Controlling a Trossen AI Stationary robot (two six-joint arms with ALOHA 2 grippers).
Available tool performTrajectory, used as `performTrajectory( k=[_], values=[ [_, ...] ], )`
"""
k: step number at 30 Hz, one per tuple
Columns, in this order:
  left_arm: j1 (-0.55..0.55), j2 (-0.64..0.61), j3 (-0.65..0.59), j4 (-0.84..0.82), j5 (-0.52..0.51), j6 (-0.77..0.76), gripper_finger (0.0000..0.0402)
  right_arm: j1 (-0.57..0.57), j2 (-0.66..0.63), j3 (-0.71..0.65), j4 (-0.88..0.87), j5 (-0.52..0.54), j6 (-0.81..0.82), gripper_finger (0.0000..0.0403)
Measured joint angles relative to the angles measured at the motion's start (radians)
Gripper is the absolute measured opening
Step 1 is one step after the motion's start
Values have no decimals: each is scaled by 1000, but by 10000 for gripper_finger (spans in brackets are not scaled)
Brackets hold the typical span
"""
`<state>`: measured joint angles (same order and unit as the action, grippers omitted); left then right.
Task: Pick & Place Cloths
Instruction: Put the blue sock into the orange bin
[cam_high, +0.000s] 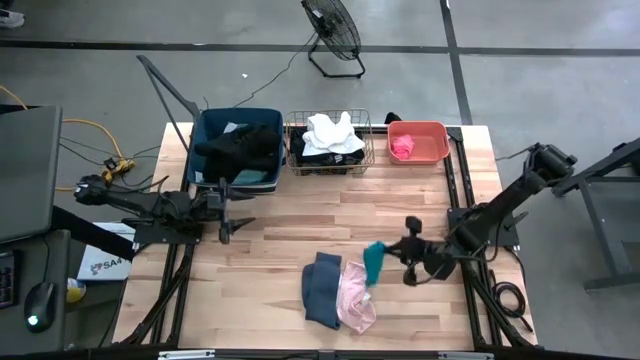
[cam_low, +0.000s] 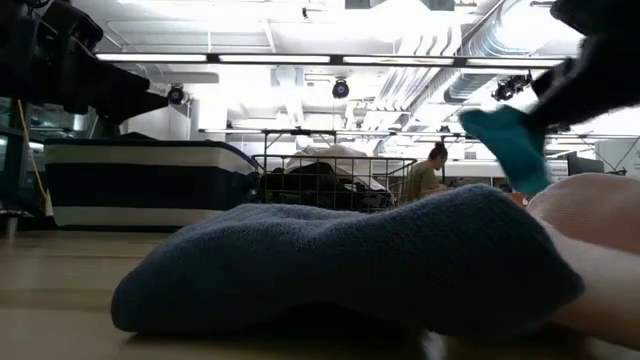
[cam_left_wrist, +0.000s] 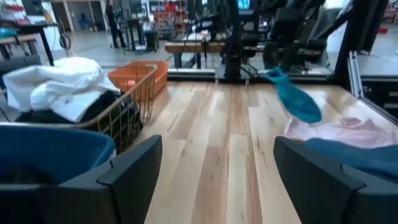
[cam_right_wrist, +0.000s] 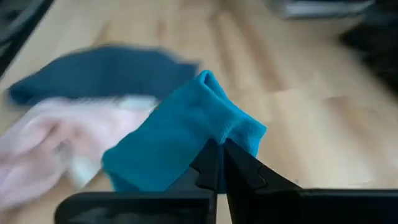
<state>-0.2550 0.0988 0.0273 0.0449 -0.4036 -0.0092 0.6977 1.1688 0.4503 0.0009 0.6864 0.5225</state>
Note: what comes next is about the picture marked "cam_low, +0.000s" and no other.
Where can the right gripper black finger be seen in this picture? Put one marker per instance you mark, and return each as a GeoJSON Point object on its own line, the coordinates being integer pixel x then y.
{"type": "Point", "coordinates": [570, 95]}

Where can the metal rack frame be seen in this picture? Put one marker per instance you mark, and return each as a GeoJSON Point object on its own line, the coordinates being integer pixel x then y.
{"type": "Point", "coordinates": [300, 132]}

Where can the long ceiling light bar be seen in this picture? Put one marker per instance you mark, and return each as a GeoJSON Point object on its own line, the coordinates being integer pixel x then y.
{"type": "Point", "coordinates": [275, 58]}

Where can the plain teal cloth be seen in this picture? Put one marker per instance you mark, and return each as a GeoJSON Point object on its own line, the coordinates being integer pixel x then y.
{"type": "Point", "coordinates": [510, 145]}

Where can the blue white striped fabric bin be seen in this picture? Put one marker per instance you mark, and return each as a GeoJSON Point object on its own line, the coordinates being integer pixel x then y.
{"type": "Point", "coordinates": [140, 155]}

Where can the pale pink knit cloth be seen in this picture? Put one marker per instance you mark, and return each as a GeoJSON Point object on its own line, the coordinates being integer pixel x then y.
{"type": "Point", "coordinates": [600, 260]}

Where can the person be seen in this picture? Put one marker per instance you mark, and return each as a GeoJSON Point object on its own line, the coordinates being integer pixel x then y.
{"type": "Point", "coordinates": [425, 175]}

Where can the navy blue knit cloth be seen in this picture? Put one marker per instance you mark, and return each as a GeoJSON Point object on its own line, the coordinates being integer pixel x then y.
{"type": "Point", "coordinates": [350, 265]}

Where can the computer monitor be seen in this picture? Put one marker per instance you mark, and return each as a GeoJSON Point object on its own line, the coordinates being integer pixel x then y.
{"type": "Point", "coordinates": [585, 165]}

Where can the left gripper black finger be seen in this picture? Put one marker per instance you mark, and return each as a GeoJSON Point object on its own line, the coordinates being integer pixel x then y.
{"type": "Point", "coordinates": [125, 100]}

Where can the spiral ventilation duct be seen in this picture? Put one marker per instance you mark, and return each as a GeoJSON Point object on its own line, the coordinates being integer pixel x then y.
{"type": "Point", "coordinates": [470, 87]}

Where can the round black ceiling spotlight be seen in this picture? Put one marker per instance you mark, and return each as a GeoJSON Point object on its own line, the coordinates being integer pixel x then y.
{"type": "Point", "coordinates": [340, 89]}
{"type": "Point", "coordinates": [176, 94]}

